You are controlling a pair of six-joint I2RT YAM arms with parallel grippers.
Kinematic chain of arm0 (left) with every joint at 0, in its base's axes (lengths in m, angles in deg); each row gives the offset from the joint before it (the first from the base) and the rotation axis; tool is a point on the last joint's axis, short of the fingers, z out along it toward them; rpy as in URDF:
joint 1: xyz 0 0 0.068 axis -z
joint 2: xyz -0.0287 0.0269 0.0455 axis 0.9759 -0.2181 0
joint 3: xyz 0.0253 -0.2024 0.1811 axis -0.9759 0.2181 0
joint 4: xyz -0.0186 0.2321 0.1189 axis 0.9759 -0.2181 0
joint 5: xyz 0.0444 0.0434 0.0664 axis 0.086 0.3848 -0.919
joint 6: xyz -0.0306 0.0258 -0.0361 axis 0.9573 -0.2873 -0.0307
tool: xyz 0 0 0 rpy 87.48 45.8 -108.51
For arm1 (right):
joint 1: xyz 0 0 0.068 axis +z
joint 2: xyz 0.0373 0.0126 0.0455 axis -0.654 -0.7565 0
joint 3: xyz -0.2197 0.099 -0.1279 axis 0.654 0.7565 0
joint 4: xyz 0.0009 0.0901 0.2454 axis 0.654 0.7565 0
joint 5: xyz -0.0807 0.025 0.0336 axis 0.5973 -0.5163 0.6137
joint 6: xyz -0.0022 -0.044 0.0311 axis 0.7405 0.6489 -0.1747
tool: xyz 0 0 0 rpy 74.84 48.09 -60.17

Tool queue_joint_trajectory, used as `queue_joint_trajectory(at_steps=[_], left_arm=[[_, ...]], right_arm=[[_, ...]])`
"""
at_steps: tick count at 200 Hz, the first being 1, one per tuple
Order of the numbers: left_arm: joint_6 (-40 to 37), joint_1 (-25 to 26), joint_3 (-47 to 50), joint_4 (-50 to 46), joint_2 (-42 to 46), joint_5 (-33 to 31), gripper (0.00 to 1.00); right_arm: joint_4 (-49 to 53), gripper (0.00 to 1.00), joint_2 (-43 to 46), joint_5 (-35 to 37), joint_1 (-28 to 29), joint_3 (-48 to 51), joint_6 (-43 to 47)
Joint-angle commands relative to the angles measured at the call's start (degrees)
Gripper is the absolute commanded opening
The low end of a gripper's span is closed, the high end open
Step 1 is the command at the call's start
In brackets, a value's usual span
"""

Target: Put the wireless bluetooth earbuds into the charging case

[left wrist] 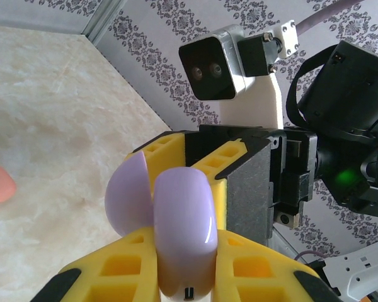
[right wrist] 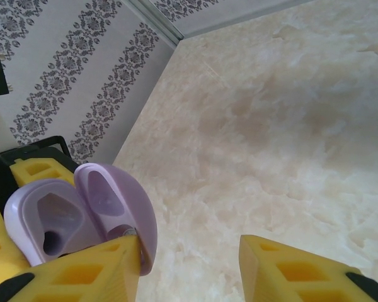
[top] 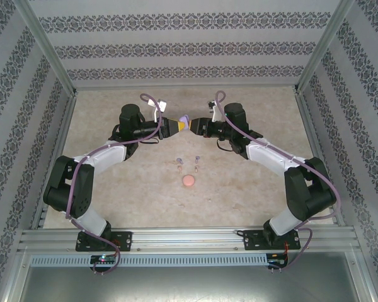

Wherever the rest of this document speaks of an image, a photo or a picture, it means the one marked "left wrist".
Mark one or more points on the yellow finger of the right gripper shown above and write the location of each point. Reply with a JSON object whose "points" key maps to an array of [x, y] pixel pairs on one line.
{"points": [[167, 151], [245, 195]]}

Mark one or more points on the aluminium corner post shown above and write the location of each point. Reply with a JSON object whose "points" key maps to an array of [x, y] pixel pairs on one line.
{"points": [[104, 22]]}

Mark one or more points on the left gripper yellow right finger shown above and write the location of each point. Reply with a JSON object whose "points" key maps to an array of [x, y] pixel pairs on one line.
{"points": [[271, 261]]}

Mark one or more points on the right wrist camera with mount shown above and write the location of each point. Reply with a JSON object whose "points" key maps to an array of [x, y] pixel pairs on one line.
{"points": [[208, 69]]}

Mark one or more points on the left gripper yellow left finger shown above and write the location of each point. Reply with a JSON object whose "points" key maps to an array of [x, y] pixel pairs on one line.
{"points": [[94, 261]]}

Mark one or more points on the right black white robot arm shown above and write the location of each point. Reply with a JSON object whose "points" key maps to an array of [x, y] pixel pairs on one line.
{"points": [[359, 270]]}

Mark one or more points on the purple round charging case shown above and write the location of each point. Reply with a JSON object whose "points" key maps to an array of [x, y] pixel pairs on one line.
{"points": [[182, 204]]}

